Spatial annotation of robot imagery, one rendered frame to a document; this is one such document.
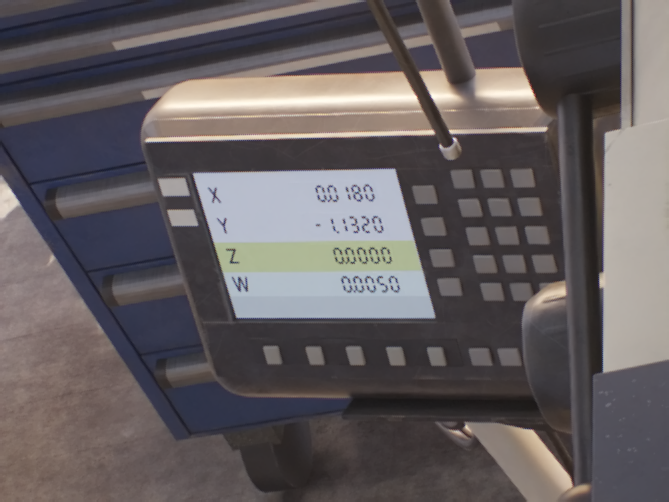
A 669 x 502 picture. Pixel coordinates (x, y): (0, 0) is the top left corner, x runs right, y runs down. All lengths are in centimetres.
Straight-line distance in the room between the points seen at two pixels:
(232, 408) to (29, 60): 58
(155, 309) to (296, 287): 126
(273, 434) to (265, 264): 144
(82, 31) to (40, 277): 104
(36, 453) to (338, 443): 40
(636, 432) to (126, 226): 235
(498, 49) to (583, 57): 182
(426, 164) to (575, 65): 81
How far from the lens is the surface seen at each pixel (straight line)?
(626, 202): 125
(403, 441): 385
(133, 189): 341
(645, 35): 134
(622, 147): 127
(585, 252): 138
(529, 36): 142
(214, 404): 369
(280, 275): 232
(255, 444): 378
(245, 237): 232
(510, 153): 219
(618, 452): 116
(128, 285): 353
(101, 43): 326
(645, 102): 131
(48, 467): 405
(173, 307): 357
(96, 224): 349
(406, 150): 222
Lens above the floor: 276
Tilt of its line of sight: 42 degrees down
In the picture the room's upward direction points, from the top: 30 degrees counter-clockwise
